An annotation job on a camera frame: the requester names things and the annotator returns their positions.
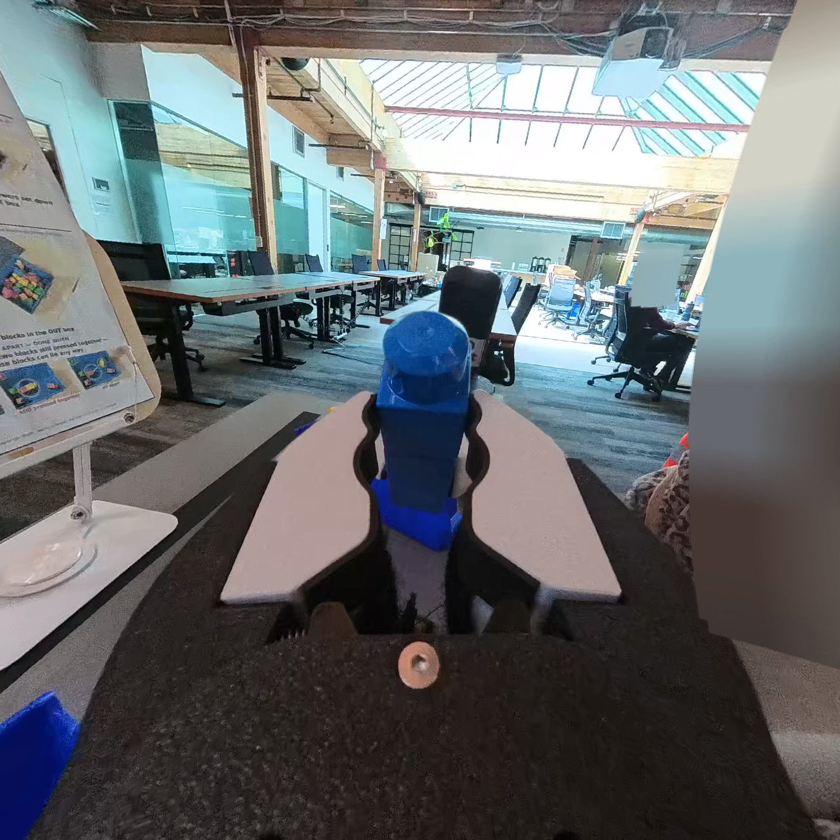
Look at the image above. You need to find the blue plastic bin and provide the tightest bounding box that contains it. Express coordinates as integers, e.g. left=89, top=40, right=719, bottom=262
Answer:
left=0, top=690, right=81, bottom=840
left=293, top=420, right=464, bottom=551

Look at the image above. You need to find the instruction sign on white stand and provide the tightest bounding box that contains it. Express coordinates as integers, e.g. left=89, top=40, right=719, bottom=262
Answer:
left=0, top=72, right=179, bottom=670

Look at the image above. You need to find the green potted plant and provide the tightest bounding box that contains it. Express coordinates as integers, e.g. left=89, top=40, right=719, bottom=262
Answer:
left=423, top=211, right=460, bottom=250

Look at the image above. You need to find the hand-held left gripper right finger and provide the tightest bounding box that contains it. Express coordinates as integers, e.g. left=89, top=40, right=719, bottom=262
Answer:
left=448, top=390, right=623, bottom=636

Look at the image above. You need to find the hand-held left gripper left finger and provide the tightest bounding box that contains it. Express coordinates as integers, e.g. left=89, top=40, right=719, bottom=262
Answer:
left=218, top=391, right=398, bottom=637

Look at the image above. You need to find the black office chair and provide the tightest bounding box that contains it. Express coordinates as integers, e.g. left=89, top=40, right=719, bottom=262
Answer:
left=248, top=249, right=316, bottom=349
left=587, top=302, right=664, bottom=401
left=508, top=276, right=542, bottom=336
left=437, top=265, right=517, bottom=388
left=98, top=239, right=204, bottom=371

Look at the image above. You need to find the grey office chair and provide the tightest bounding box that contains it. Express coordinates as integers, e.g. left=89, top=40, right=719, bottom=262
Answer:
left=539, top=276, right=577, bottom=329

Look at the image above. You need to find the blue mega block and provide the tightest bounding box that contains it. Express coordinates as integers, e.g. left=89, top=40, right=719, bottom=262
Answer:
left=375, top=310, right=472, bottom=513

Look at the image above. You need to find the long wooden desk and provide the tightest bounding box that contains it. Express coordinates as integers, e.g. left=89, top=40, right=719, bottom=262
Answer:
left=360, top=268, right=427, bottom=312
left=121, top=272, right=382, bottom=404

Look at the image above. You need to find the white desk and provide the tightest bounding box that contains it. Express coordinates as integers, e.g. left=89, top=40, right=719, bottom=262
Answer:
left=379, top=289, right=519, bottom=342

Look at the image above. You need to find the white ceiling projector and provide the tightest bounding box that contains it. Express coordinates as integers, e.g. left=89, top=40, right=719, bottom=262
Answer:
left=592, top=13, right=686, bottom=99

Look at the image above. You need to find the person's leopard print clothing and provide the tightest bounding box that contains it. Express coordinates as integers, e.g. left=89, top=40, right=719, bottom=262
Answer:
left=623, top=449, right=840, bottom=840

